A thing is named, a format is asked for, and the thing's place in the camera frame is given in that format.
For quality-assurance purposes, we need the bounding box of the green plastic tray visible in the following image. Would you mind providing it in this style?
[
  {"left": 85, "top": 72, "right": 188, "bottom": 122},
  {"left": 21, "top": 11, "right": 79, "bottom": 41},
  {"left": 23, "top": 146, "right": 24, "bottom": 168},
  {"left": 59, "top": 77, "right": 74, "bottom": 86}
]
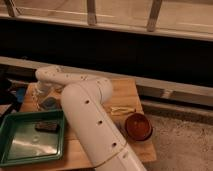
[{"left": 0, "top": 110, "right": 66, "bottom": 167}]

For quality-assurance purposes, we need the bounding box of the wooden table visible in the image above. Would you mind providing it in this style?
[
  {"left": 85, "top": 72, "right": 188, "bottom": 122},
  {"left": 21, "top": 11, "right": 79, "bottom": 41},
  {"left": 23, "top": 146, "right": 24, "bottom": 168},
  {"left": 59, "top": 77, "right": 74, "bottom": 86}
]
[{"left": 0, "top": 78, "right": 157, "bottom": 171}]

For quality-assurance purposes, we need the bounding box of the dark sponge in tray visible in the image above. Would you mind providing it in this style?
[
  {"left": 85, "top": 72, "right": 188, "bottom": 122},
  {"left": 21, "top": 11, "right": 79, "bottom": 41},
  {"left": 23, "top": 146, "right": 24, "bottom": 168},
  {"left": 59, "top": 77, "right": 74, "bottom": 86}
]
[{"left": 35, "top": 122, "right": 59, "bottom": 132}]

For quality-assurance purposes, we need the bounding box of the red-brown bowl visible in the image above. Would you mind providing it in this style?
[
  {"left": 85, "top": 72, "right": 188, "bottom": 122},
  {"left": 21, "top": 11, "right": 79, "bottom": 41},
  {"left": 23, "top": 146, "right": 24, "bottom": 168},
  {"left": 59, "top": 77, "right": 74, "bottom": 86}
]
[{"left": 124, "top": 113, "right": 153, "bottom": 141}]

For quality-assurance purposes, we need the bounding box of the blue object at left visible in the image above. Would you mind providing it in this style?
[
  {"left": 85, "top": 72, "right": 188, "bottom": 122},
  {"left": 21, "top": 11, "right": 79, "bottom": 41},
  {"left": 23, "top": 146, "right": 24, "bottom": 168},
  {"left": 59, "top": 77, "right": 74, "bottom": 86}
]
[{"left": 15, "top": 88, "right": 26, "bottom": 103}]

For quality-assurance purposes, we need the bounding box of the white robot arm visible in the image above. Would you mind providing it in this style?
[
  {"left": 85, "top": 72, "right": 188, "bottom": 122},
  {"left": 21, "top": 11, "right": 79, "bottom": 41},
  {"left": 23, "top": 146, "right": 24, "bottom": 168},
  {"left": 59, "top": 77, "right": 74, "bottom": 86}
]
[{"left": 35, "top": 65, "right": 147, "bottom": 171}]

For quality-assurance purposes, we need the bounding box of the blue-grey plastic cup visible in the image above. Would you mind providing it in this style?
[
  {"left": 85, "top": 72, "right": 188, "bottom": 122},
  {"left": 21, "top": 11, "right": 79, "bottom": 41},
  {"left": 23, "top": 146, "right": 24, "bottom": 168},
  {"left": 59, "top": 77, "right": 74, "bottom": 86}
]
[{"left": 40, "top": 97, "right": 59, "bottom": 110}]

